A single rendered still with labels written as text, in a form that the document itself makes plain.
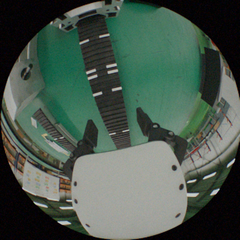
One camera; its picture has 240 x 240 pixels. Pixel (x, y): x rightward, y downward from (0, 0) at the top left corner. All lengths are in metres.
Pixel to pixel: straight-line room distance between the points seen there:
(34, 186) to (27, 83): 2.97
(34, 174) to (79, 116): 2.87
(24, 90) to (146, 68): 0.24
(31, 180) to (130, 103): 3.02
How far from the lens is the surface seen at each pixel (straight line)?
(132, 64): 0.15
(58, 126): 0.25
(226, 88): 0.42
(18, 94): 0.17
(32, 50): 0.24
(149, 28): 0.20
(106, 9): 0.16
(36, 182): 3.05
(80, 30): 0.17
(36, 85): 0.20
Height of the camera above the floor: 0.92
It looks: 49 degrees down
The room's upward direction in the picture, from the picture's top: 167 degrees clockwise
